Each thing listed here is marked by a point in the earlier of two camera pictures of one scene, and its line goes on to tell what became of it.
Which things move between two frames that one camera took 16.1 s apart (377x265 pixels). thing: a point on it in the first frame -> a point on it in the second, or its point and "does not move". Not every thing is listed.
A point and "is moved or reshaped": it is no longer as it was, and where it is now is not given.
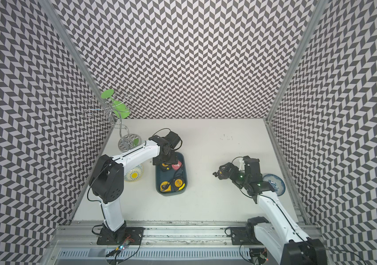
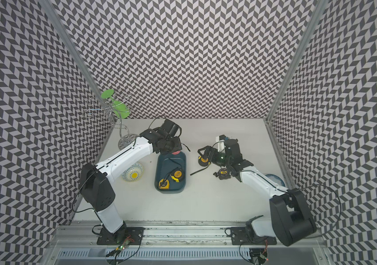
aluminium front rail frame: x=165 y=243 does not move
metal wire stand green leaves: x=115 y=111 does not move
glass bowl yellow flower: x=134 y=174 does not move
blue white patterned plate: x=276 y=183 does not move
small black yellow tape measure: x=223 y=174 does not move
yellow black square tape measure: x=165 y=186 is moved or reshaped
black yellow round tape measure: x=165 y=167 -> x=203 y=162
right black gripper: x=234 y=168 -> x=209 y=149
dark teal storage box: x=171 y=179 does not move
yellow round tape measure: x=179 y=184 -> x=177 y=175
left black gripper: x=173 y=160 -> x=178 y=146
